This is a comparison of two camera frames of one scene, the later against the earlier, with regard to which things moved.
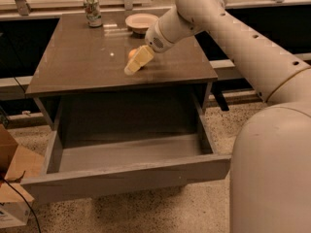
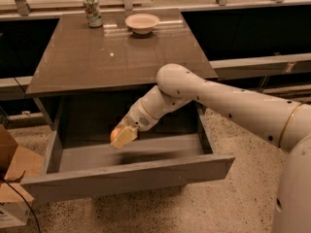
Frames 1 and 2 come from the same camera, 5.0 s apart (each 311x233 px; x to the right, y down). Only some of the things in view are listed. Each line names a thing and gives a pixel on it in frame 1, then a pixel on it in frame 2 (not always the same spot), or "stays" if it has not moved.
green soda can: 92,11 stays
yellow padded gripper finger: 143,54 to 125,135
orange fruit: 131,53 to 114,134
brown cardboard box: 17,163 stays
